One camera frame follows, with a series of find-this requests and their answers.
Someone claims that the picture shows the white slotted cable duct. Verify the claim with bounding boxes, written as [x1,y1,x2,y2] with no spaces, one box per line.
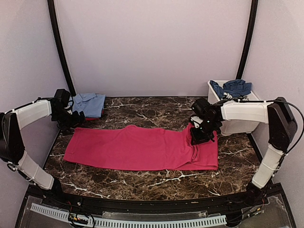
[30,203,227,228]

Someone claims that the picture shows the white plastic laundry bin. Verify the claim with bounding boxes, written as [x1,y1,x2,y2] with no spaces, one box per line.
[207,79,262,136]

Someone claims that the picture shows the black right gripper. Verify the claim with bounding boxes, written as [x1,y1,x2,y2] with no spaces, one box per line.
[190,118,219,144]

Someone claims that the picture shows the dark blue garment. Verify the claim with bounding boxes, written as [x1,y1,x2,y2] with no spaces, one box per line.
[210,79,252,99]

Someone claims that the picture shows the folded light blue shirt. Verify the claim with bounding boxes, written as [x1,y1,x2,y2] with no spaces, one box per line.
[72,93,106,118]

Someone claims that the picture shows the black front rail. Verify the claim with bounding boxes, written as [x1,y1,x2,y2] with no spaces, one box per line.
[36,191,263,215]

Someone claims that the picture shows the right black corner post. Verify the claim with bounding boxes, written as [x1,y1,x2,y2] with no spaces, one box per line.
[236,0,258,79]

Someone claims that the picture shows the left black corner post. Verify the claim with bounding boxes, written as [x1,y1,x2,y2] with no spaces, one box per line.
[47,0,76,96]

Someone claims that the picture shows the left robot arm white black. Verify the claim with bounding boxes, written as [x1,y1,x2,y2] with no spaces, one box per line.
[0,89,86,207]

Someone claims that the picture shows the black corner post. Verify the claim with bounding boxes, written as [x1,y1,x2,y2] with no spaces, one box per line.
[47,0,76,96]
[236,0,258,79]

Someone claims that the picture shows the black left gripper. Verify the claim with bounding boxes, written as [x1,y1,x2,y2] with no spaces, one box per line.
[52,108,88,135]

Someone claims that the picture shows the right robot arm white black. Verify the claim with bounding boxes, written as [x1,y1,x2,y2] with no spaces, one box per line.
[190,97,300,206]

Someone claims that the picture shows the black white patterned garment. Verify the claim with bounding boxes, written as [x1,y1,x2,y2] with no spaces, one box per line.
[221,93,249,101]

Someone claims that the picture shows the pink trousers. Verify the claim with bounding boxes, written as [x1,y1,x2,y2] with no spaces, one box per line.
[64,124,219,171]

